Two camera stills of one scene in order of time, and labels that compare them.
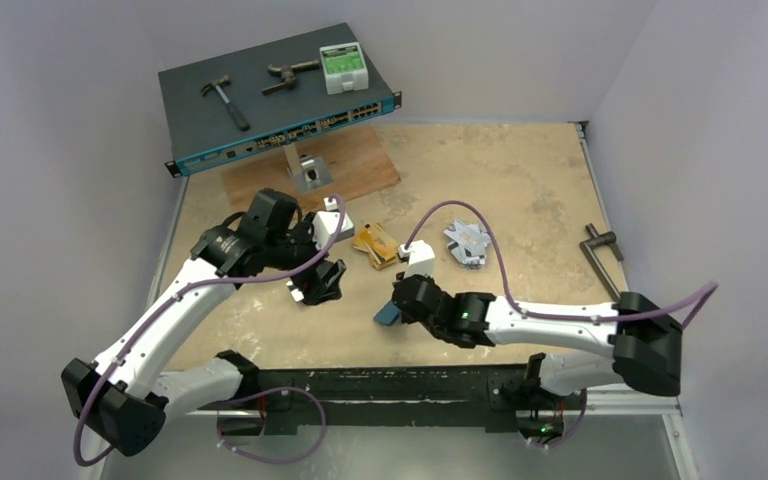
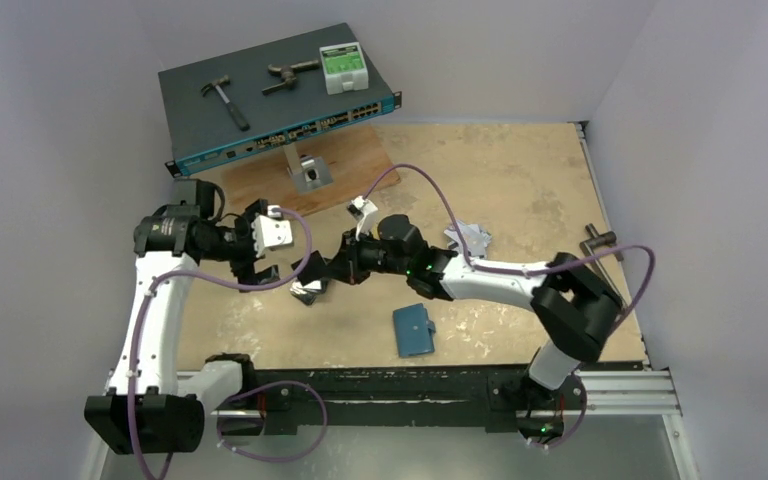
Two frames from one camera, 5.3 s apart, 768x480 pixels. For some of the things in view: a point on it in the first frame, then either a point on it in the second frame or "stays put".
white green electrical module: [344, 67] stays put
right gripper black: [405, 299] to [334, 266]
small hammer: [219, 84] stays put
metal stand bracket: [308, 172] stays put
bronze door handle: [289, 79] stays put
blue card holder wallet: [389, 314] to [413, 330]
